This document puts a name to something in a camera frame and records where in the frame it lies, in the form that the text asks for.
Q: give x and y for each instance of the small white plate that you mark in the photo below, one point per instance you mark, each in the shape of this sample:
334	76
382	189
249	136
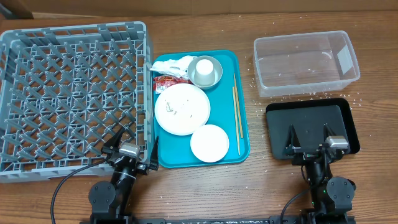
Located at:
209	143

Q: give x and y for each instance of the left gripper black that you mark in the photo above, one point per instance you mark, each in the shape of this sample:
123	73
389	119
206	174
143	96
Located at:
112	142

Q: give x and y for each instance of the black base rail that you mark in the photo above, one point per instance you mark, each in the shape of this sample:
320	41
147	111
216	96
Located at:
270	220

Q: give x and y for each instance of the crumpled white paper napkin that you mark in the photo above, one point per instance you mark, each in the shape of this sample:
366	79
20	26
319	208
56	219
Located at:
176	68

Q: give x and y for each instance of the red snack wrapper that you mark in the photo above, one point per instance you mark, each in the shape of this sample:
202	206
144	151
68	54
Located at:
164	81

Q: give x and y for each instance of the grey plastic dish rack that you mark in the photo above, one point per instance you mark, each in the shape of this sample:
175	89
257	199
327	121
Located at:
66	90

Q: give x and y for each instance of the large white dirty plate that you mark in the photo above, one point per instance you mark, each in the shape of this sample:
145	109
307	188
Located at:
182	108

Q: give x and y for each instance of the wooden chopstick left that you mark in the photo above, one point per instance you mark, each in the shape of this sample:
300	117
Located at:
236	120

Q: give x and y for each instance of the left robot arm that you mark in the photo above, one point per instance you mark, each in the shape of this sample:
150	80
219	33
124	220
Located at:
109	199

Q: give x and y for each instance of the black plastic tray bin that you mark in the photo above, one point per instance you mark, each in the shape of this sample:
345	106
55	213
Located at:
308	119

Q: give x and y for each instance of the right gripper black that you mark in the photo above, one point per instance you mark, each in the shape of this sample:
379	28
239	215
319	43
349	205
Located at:
303	154

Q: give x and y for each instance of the teal plastic serving tray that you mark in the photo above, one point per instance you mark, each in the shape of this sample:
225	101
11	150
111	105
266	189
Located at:
174	151

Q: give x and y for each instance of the white paper cup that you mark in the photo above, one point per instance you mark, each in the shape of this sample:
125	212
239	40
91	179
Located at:
204	73

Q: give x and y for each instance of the wooden chopstick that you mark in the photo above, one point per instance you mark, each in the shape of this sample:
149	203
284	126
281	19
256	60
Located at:
236	120
238	107

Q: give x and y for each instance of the grey bowl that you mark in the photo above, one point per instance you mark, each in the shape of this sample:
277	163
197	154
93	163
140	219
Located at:
217	68

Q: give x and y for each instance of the wooden chopstick right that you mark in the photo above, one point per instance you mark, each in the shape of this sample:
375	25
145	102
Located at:
238	107

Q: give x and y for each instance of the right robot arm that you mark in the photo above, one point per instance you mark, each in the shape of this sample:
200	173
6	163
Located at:
331	195

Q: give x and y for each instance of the clear plastic container bin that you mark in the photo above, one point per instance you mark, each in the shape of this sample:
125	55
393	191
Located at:
306	63

